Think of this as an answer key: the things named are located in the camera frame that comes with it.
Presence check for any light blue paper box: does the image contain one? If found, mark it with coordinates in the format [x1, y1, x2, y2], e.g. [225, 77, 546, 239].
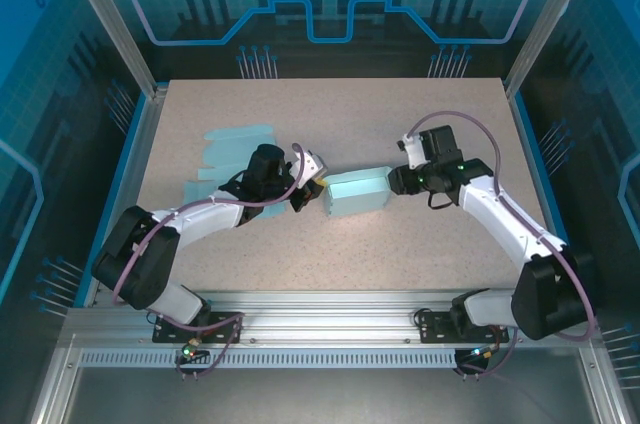
[182, 124, 301, 221]
[322, 166, 393, 219]

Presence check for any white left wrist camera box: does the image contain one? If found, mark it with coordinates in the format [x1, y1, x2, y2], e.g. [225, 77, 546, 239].
[291, 148, 327, 190]

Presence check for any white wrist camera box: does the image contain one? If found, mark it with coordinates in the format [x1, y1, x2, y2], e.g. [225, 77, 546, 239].
[397, 133, 427, 171]
[291, 148, 327, 190]

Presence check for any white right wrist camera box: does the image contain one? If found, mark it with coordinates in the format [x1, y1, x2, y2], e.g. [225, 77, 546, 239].
[397, 133, 427, 171]

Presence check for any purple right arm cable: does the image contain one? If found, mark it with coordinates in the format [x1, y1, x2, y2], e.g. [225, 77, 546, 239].
[405, 111, 599, 380]

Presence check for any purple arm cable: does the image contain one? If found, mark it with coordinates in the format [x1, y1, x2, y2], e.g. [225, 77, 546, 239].
[111, 142, 307, 380]
[405, 111, 599, 380]

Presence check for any aluminium frame rail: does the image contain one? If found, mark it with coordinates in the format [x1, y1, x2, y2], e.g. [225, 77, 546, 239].
[64, 290, 599, 350]

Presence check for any aluminium side rail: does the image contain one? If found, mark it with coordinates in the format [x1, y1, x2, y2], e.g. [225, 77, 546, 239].
[94, 86, 170, 306]

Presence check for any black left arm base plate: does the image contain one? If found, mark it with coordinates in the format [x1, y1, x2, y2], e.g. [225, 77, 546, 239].
[152, 310, 246, 345]

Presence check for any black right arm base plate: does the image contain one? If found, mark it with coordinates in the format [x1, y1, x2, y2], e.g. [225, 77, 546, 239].
[415, 308, 510, 345]

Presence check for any slotted grey cable duct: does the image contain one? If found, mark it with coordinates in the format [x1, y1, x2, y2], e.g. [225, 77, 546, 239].
[78, 349, 459, 370]

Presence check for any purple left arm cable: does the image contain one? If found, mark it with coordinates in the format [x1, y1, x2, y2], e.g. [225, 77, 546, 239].
[111, 142, 307, 380]

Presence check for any aluminium frame post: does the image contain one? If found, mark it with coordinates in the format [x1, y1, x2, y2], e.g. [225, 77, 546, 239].
[502, 0, 605, 98]
[54, 0, 170, 100]

